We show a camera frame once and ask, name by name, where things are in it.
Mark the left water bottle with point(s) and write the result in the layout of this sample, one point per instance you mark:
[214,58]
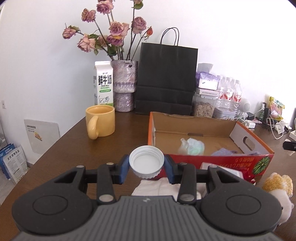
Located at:
[222,87]

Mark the blue white leaflets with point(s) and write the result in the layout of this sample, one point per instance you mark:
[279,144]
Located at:
[13,162]

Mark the white round robot toy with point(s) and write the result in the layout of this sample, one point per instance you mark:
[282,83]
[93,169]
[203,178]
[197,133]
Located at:
[244,108]

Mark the white envelope card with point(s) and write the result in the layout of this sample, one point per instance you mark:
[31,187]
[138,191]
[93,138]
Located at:
[41,134]

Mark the black power adapter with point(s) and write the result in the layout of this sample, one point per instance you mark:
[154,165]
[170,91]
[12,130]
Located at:
[250,116]

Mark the white plastic jar lid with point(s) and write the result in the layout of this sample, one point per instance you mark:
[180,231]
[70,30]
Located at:
[146,161]

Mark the finger of the right gripper seen across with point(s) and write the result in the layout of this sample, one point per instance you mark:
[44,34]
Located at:
[289,145]

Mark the clear seed container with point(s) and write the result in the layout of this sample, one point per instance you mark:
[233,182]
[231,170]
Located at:
[203,105]

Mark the water bottle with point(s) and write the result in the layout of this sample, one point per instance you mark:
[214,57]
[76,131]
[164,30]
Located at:
[237,93]
[228,94]
[222,87]

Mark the middle water bottle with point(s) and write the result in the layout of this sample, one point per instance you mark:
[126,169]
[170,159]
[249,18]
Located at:
[228,94]

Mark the dried pink rose bouquet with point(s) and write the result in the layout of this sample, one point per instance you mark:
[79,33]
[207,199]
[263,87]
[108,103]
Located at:
[121,36]

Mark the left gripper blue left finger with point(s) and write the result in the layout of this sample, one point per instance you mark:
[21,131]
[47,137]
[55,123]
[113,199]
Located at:
[122,169]

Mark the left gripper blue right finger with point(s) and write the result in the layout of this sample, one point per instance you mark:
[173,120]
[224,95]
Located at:
[171,170]

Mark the colourful snack bag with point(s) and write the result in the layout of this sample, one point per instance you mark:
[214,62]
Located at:
[276,108]

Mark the black paper shopping bag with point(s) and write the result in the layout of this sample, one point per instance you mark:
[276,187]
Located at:
[166,78]

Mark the red cardboard fruit box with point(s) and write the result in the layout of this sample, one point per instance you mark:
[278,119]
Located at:
[166,130]

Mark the white flat box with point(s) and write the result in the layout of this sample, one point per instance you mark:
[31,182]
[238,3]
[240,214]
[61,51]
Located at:
[207,92]

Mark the right water bottle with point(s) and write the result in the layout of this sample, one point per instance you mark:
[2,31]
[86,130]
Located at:
[237,93]

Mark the white folded cloth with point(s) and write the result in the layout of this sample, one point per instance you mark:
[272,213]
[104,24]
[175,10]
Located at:
[161,187]

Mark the yellow ceramic mug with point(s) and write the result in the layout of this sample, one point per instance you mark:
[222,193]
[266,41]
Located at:
[100,121]

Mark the green crumpled plastic bag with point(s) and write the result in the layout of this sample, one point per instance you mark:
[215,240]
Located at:
[191,147]

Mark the purple drawstring pouch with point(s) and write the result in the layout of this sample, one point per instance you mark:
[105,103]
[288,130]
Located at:
[225,152]

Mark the purple speckled vase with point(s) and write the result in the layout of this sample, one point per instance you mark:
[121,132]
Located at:
[125,84]

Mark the white green milk carton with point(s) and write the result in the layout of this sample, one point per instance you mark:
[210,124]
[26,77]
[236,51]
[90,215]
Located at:
[103,83]

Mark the white charger block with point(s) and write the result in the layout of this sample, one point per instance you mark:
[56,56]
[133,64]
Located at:
[249,124]

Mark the yellow white plush toy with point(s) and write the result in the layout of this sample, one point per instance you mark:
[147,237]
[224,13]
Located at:
[281,187]

